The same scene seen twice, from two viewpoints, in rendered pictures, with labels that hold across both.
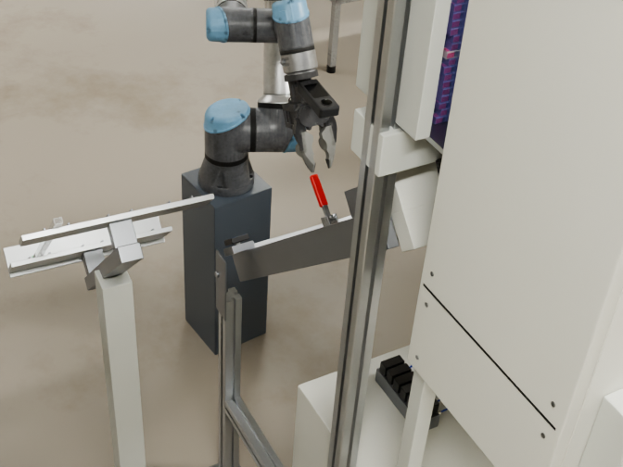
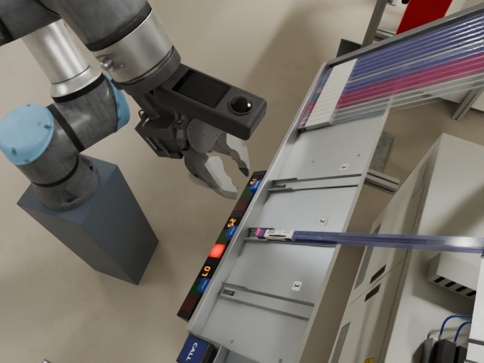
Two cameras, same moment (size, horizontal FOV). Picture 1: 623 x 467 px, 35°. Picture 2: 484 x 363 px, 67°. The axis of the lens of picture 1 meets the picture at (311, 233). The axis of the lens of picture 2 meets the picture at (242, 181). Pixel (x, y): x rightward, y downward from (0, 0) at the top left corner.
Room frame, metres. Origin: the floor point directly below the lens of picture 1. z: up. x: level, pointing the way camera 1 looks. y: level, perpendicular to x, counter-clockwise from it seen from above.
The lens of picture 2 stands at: (1.53, 0.13, 1.35)
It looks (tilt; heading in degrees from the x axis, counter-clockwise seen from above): 60 degrees down; 326
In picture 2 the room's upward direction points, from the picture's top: straight up
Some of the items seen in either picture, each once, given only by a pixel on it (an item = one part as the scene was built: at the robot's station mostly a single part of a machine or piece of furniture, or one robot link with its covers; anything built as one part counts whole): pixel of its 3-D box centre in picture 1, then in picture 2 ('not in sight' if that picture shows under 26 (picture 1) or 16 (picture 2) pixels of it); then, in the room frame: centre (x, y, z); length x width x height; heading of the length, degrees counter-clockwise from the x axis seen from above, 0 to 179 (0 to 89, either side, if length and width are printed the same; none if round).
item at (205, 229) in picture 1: (225, 258); (104, 227); (2.15, 0.24, 0.28); 0.18 x 0.18 x 0.55; 38
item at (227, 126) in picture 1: (229, 128); (39, 142); (2.15, 0.23, 0.72); 0.13 x 0.12 x 0.14; 97
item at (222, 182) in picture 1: (226, 165); (59, 173); (2.15, 0.24, 0.60); 0.15 x 0.15 x 0.10
